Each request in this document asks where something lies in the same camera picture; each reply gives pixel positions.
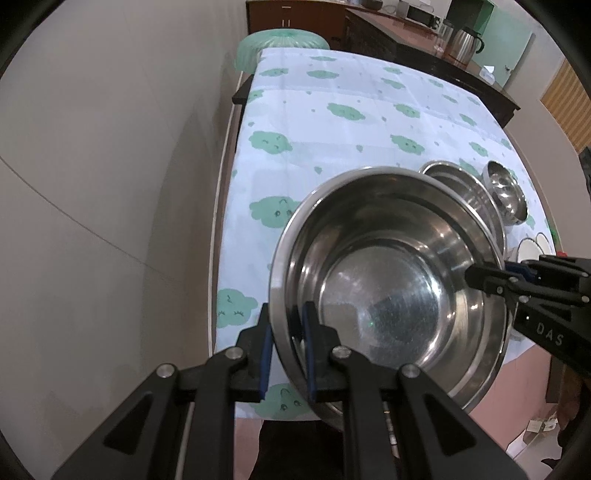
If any white enamel plate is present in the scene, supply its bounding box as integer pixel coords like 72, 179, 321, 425
509, 232, 554, 263

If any large steel mixing bowl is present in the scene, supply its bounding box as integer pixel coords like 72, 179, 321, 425
269, 167, 510, 411

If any small steel bowl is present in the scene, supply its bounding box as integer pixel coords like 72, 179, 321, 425
483, 161, 528, 226

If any medium steel bowl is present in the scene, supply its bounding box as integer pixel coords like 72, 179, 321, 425
419, 161, 507, 256

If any steel thermos jug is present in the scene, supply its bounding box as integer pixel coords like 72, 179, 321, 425
445, 27, 485, 66

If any dark wooden sideboard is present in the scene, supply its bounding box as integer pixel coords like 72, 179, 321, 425
342, 9, 520, 127

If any white green cloud tablecloth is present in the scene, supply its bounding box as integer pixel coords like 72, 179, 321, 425
211, 47, 562, 423

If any microwave oven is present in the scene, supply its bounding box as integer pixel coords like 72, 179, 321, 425
406, 5, 440, 30

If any brown wooden cabinet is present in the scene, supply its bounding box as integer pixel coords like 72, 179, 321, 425
245, 1, 362, 42

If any dark wooden bench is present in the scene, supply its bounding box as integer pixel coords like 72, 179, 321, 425
231, 75, 253, 106

